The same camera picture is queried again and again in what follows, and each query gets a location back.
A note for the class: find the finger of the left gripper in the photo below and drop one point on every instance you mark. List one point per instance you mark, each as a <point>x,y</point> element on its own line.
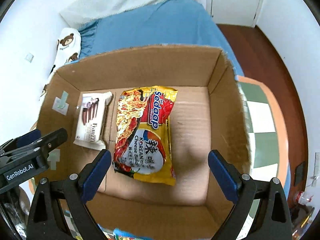
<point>49,142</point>
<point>21,141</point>

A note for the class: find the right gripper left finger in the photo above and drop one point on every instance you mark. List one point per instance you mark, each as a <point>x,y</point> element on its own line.
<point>46,219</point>

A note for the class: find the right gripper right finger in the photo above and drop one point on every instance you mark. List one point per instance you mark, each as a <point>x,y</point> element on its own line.
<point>272,219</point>

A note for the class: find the yellow Sedaap noodle packet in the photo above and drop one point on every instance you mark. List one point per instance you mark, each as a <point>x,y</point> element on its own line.
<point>143,141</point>

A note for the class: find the white Franzzi biscuit packet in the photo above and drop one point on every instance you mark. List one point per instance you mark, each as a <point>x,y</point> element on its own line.
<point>89,129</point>

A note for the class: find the green checkered mat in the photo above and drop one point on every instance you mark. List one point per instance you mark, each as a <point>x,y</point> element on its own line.
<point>267,134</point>

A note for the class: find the bear print pillow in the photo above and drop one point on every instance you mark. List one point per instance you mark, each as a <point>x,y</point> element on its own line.
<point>67,50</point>

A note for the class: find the brown cardboard box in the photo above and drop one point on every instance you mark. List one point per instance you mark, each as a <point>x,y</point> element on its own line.
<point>207,115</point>

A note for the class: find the blue bed sheet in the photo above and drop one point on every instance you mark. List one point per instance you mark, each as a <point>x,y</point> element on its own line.
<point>183,22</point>

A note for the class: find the white closet door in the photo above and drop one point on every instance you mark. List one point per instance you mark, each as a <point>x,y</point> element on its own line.
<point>234,12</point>

